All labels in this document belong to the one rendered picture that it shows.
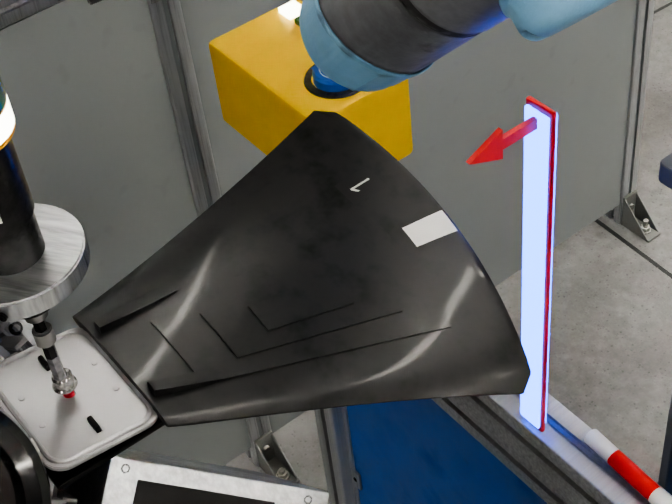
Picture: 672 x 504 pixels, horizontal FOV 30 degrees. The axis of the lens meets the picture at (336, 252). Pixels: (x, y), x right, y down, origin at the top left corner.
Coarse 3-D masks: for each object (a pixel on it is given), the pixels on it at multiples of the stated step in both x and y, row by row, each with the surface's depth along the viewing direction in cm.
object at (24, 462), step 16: (0, 416) 60; (0, 432) 60; (16, 432) 60; (0, 448) 60; (16, 448) 60; (32, 448) 60; (0, 464) 60; (16, 464) 60; (32, 464) 60; (0, 480) 60; (16, 480) 60; (32, 480) 60; (48, 480) 61; (0, 496) 60; (16, 496) 60; (32, 496) 60; (48, 496) 60
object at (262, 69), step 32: (256, 32) 110; (288, 32) 110; (224, 64) 109; (256, 64) 107; (288, 64) 106; (224, 96) 113; (256, 96) 107; (288, 96) 103; (320, 96) 103; (352, 96) 102; (384, 96) 104; (256, 128) 110; (288, 128) 105; (384, 128) 106
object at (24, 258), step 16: (0, 160) 54; (16, 160) 56; (0, 176) 55; (16, 176) 56; (0, 192) 55; (16, 192) 56; (0, 208) 56; (16, 208) 56; (32, 208) 58; (0, 224) 56; (16, 224) 57; (32, 224) 58; (0, 240) 57; (16, 240) 57; (32, 240) 58; (0, 256) 58; (16, 256) 58; (32, 256) 58; (0, 272) 58; (16, 272) 58
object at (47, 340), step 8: (32, 328) 64; (40, 328) 63; (48, 328) 63; (40, 336) 63; (48, 336) 63; (40, 344) 63; (48, 344) 64; (48, 352) 64; (56, 352) 65; (48, 360) 65; (56, 360) 65; (56, 368) 65; (56, 376) 66; (64, 376) 66
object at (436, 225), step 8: (432, 216) 78; (440, 216) 78; (416, 224) 77; (424, 224) 77; (432, 224) 78; (440, 224) 78; (448, 224) 78; (408, 232) 77; (416, 232) 77; (424, 232) 77; (432, 232) 77; (440, 232) 77; (448, 232) 77; (416, 240) 77; (424, 240) 77; (432, 240) 77
